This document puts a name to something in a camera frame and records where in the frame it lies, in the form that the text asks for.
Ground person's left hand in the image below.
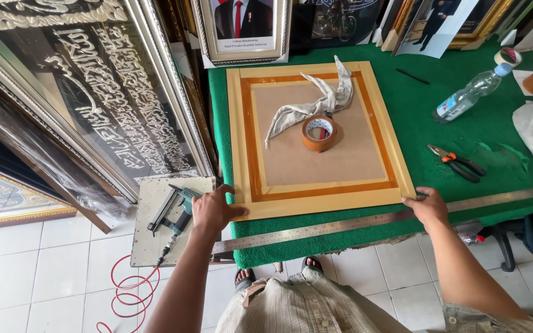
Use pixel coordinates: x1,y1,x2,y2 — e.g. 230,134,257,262
192,184,250,232

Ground person's right hand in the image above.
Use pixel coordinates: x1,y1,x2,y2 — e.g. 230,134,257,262
402,186,450,232

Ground wooden picture frame taped backing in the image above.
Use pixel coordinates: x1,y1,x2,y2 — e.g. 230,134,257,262
226,61,417,222

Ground green pneumatic nail gun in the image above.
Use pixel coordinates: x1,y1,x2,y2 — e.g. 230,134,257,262
147,183,203,238

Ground grey speckled board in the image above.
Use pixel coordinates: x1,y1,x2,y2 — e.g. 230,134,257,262
130,175,217,268

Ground person's left black sandal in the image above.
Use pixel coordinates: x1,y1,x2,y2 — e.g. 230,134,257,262
233,267,257,290

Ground person's black sandal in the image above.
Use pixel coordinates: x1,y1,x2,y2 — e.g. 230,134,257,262
301,255,324,274
233,267,257,290

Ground long steel ruler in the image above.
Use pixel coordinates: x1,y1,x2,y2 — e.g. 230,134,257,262
211,188,533,254

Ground green carpet table cover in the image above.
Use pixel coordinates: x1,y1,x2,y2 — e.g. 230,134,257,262
207,36,533,270

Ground person's right black sandal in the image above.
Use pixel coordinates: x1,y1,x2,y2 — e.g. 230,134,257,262
301,255,324,274

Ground clear plastic water bottle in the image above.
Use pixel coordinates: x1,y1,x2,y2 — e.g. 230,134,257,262
432,62,514,125

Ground red utility knife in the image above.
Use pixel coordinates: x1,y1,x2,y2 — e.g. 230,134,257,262
319,111,333,154

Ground leaning brown wooden frames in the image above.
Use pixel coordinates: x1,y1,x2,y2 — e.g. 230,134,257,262
155,0,221,173

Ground black pencil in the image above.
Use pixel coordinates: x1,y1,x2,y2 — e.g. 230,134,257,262
395,68,431,86

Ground person's checked shirt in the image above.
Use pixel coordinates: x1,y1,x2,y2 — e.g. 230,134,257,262
215,267,533,333

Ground grey cloth rag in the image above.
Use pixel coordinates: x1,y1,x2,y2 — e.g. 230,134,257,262
265,55,354,149

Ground large silver framed calligraphy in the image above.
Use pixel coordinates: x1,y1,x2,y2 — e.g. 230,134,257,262
0,0,217,204

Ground clear tape roll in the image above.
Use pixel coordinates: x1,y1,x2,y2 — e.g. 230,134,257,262
494,47,523,68

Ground unframed standing figure photo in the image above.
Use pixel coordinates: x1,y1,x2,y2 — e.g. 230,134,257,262
392,0,480,60

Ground silver framed portrait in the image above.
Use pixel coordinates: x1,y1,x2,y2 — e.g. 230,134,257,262
191,0,293,69

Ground motorcycle picture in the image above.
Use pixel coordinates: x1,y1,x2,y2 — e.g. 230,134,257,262
301,0,384,48

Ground gold framed calligraphy picture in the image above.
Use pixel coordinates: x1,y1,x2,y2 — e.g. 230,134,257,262
0,159,78,231

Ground orange black handled pliers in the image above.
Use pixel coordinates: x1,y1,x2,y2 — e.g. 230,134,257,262
427,144,487,184

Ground red coiled air hose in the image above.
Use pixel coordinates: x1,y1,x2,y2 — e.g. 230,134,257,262
96,254,162,333

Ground gold ornate picture frame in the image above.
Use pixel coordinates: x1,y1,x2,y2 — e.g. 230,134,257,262
447,0,515,51

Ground dark frame wrapped in plastic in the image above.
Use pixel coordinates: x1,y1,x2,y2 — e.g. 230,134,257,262
0,76,129,235

